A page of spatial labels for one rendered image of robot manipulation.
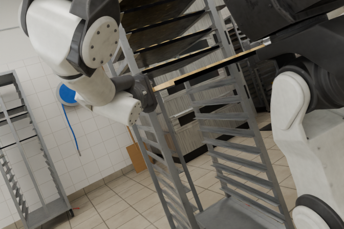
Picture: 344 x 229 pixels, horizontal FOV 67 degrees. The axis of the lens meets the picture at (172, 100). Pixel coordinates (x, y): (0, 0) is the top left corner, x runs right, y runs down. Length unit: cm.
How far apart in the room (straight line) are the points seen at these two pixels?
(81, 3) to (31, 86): 376
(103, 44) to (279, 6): 31
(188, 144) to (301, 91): 301
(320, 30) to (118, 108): 42
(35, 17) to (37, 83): 370
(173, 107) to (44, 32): 307
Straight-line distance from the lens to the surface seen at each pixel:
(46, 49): 42
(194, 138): 355
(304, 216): 75
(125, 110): 58
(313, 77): 57
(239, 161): 157
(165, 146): 112
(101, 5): 37
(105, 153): 416
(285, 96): 59
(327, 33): 52
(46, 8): 42
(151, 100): 77
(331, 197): 72
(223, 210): 189
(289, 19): 54
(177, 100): 345
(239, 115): 135
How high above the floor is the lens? 105
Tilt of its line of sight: 3 degrees down
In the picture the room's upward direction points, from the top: 21 degrees counter-clockwise
